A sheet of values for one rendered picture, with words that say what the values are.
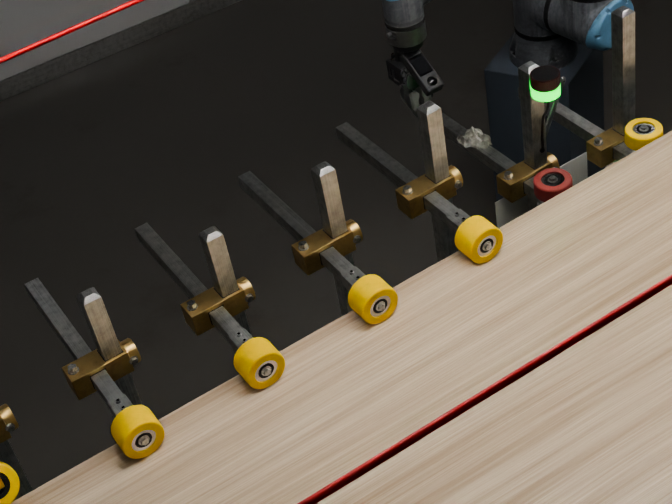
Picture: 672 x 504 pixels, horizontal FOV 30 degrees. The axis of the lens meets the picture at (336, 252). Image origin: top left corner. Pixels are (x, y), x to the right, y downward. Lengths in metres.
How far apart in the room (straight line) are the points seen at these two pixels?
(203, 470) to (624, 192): 1.02
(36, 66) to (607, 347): 3.29
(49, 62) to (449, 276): 2.96
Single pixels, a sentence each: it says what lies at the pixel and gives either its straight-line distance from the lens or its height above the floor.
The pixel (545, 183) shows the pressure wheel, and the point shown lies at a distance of 2.63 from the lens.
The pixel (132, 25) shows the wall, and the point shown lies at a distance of 5.19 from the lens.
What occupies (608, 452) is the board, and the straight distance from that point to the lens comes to 2.12.
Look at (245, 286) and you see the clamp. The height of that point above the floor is 0.97.
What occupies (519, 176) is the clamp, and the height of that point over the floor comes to 0.87.
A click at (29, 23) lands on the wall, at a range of 5.03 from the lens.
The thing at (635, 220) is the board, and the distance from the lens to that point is 2.54.
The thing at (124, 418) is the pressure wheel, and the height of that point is 0.98.
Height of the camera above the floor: 2.54
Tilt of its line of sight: 40 degrees down
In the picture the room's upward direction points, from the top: 12 degrees counter-clockwise
